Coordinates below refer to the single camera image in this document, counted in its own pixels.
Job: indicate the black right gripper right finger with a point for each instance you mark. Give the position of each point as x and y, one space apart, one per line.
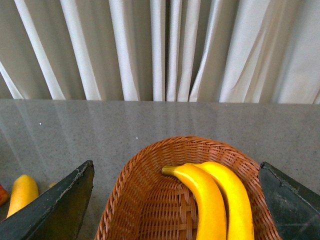
294 208

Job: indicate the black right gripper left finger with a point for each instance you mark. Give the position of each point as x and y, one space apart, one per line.
58 213

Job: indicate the yellow banana with brown tip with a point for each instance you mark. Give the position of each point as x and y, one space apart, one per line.
24 191

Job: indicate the red apple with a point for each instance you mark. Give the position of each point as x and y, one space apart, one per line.
4 195

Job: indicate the yellow banana in basket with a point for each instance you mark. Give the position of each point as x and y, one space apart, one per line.
236 200
212 220

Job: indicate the right brown wicker basket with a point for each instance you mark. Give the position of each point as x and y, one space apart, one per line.
147 205

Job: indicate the white pleated curtain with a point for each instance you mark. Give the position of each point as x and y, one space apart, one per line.
227 51

